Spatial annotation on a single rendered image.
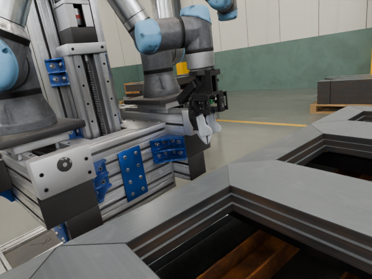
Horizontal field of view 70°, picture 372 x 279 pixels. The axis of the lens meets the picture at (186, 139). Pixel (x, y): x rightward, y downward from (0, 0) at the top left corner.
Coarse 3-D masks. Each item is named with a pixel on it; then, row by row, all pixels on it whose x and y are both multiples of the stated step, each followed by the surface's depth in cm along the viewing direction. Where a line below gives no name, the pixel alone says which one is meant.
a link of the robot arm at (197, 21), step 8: (184, 8) 64; (192, 8) 63; (200, 8) 64; (208, 8) 66; (184, 16) 65; (192, 16) 64; (200, 16) 64; (208, 16) 65; (184, 24) 63; (192, 24) 64; (200, 24) 64; (208, 24) 65; (192, 32) 64; (200, 32) 65; (208, 32) 66; (192, 40) 65; (200, 40) 65; (208, 40) 66; (184, 48) 69; (192, 48) 66; (200, 48) 66; (208, 48) 66
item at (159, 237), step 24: (360, 120) 102; (312, 144) 82; (336, 144) 83; (360, 144) 77; (240, 192) 58; (192, 216) 54; (216, 216) 57; (264, 216) 53; (288, 216) 49; (312, 216) 46; (144, 240) 48; (168, 240) 50; (312, 240) 46; (336, 240) 43; (360, 240) 40; (360, 264) 40
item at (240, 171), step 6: (246, 162) 72; (252, 162) 71; (258, 162) 71; (264, 162) 70; (234, 168) 69; (240, 168) 68; (246, 168) 68; (252, 168) 67; (258, 168) 67; (234, 174) 65; (240, 174) 65; (246, 174) 64; (234, 180) 62
